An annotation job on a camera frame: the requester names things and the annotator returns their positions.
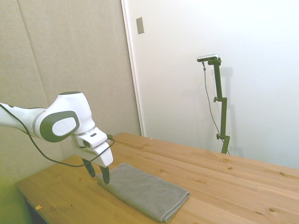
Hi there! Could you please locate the dark green camera stand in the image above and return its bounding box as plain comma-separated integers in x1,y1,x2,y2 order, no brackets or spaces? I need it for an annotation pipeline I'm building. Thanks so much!
207,59,231,154

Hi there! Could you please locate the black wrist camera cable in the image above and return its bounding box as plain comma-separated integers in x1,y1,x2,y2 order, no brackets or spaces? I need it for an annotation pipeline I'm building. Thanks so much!
0,102,115,168

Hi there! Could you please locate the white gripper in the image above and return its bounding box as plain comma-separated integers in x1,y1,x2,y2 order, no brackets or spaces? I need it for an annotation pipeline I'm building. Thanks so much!
71,137,114,186

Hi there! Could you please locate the white door frame trim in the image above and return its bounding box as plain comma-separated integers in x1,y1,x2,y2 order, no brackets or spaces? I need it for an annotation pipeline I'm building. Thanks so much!
121,0,146,137

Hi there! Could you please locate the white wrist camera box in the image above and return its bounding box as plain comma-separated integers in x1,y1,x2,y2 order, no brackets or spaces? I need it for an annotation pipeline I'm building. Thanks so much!
77,130,110,149

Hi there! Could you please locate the green upholstered seat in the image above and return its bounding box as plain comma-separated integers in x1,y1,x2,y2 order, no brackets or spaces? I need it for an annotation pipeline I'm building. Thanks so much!
0,179,34,224

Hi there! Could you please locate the grey terry towel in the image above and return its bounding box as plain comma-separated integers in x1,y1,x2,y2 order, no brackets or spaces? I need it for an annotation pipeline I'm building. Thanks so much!
96,162,191,224

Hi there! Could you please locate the grey wall switch plate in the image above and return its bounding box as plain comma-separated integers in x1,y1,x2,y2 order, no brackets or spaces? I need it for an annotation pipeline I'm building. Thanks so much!
135,16,145,35

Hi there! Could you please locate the silver exterior camera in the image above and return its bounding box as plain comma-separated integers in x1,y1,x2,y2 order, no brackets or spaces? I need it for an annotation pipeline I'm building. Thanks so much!
197,53,220,63

